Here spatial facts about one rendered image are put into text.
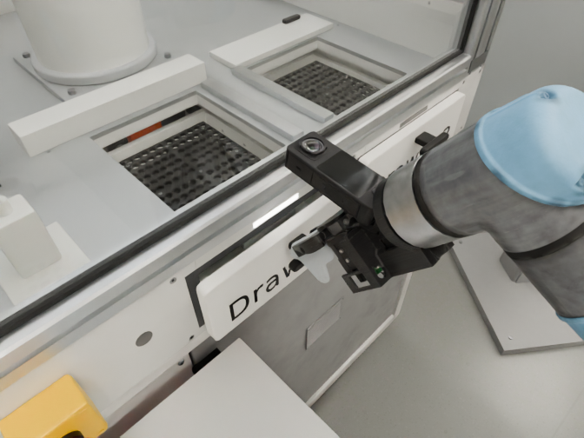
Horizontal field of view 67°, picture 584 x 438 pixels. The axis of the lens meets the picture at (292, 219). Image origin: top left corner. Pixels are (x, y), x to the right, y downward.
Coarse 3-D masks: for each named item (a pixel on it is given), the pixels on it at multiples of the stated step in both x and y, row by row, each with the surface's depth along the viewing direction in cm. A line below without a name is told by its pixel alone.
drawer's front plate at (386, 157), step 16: (448, 96) 79; (464, 96) 80; (432, 112) 75; (448, 112) 78; (416, 128) 72; (432, 128) 76; (384, 144) 69; (400, 144) 70; (416, 144) 75; (368, 160) 66; (384, 160) 69; (400, 160) 74; (384, 176) 72
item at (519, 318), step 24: (456, 240) 174; (480, 240) 174; (480, 264) 165; (504, 264) 163; (480, 288) 158; (504, 288) 157; (528, 288) 157; (504, 312) 151; (528, 312) 150; (552, 312) 151; (504, 336) 144; (528, 336) 144; (552, 336) 145; (576, 336) 145
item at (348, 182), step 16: (304, 144) 44; (320, 144) 44; (288, 160) 44; (304, 160) 42; (320, 160) 43; (336, 160) 43; (352, 160) 43; (304, 176) 43; (320, 176) 42; (336, 176) 41; (352, 176) 42; (368, 176) 42; (320, 192) 43; (336, 192) 41; (352, 192) 40; (368, 192) 40; (352, 208) 41; (368, 208) 39; (368, 224) 41
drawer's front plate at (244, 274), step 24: (312, 216) 58; (264, 240) 55; (288, 240) 57; (240, 264) 52; (264, 264) 55; (288, 264) 60; (216, 288) 50; (240, 288) 54; (264, 288) 59; (216, 312) 53; (240, 312) 57; (216, 336) 56
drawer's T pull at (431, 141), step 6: (426, 132) 74; (444, 132) 74; (420, 138) 73; (426, 138) 73; (432, 138) 73; (438, 138) 73; (444, 138) 73; (420, 144) 73; (426, 144) 71; (432, 144) 71; (438, 144) 72; (420, 150) 71; (426, 150) 70
